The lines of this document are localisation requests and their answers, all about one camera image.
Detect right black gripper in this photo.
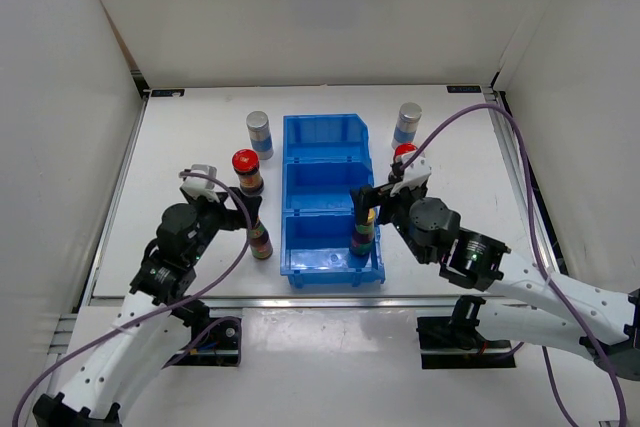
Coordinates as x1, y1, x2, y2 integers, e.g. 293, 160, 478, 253
350, 178, 432, 265

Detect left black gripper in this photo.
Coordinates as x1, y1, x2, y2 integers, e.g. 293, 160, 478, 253
186, 187, 261, 265

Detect yellow-cap sauce bottle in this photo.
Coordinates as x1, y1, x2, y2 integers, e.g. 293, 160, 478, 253
350, 208, 376, 257
249, 217, 273, 260

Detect red-lid sauce jar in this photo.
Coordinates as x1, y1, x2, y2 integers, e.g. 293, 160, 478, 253
231, 149, 264, 196
388, 142, 417, 182

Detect silver-capped shaker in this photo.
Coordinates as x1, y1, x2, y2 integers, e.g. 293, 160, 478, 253
246, 111, 274, 160
391, 102, 422, 148

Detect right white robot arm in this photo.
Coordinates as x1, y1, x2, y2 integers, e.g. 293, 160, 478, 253
351, 184, 639, 381

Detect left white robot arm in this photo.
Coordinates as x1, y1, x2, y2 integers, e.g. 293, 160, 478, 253
33, 188, 262, 426

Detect blue three-compartment plastic bin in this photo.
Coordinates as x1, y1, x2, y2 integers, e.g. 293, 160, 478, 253
280, 114, 385, 289

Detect left black table label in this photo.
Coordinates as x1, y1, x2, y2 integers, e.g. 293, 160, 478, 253
151, 89, 185, 98

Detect black table label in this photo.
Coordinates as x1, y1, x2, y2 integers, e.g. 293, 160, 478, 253
446, 85, 482, 94
151, 89, 185, 98

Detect right black table label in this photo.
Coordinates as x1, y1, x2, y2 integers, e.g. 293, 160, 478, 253
446, 85, 482, 94

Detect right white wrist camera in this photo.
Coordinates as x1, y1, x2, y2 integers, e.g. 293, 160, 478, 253
390, 157, 432, 197

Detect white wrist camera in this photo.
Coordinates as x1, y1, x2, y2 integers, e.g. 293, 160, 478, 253
390, 157, 432, 197
179, 164, 219, 202

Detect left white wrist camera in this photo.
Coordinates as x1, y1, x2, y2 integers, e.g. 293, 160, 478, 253
179, 164, 219, 202

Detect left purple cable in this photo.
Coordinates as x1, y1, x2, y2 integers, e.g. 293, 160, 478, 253
10, 172, 254, 427

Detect purple cable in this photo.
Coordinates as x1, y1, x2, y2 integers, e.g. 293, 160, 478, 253
398, 103, 629, 427
10, 172, 254, 427

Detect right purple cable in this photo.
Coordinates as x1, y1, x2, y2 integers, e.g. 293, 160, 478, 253
398, 103, 629, 427

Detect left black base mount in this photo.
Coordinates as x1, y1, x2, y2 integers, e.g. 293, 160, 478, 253
164, 307, 243, 368

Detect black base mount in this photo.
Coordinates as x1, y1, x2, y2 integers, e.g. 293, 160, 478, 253
164, 307, 243, 368
416, 317, 516, 370

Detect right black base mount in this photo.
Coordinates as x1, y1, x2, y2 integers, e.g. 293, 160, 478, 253
416, 317, 516, 370

